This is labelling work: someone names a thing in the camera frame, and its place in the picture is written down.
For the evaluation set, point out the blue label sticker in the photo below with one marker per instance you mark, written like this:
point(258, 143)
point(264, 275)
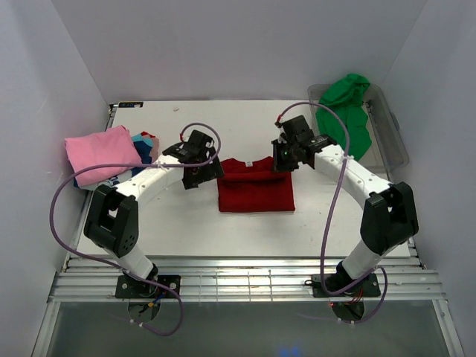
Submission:
point(130, 104)

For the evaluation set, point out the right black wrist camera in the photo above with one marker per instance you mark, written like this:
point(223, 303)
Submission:
point(297, 129)

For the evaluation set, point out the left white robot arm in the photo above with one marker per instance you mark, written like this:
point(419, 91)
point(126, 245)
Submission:
point(112, 222)

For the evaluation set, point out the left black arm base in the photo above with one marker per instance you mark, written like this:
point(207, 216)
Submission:
point(129, 288)

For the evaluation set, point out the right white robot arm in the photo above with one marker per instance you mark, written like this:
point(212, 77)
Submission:
point(389, 215)

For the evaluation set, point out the aluminium frame rail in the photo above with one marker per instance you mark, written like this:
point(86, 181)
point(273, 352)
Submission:
point(243, 280)

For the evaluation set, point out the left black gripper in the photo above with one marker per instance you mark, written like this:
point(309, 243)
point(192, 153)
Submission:
point(213, 169)

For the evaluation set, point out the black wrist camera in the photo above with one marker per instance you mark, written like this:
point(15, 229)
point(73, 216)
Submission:
point(198, 142)
point(297, 129)

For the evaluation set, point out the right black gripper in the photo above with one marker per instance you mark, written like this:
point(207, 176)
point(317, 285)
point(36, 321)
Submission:
point(278, 165)

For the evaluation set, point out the dark red t-shirt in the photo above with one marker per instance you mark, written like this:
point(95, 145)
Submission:
point(254, 187)

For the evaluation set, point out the green t-shirt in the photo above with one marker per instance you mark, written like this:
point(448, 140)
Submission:
point(346, 97)

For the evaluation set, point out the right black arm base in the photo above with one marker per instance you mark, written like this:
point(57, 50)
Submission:
point(368, 287)

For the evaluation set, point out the pink folded t-shirt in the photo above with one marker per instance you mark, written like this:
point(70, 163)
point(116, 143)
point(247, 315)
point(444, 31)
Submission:
point(113, 146)

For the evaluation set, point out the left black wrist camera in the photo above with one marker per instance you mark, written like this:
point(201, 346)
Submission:
point(198, 142)

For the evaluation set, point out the clear plastic bin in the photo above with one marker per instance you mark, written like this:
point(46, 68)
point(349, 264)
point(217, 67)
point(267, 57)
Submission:
point(387, 151)

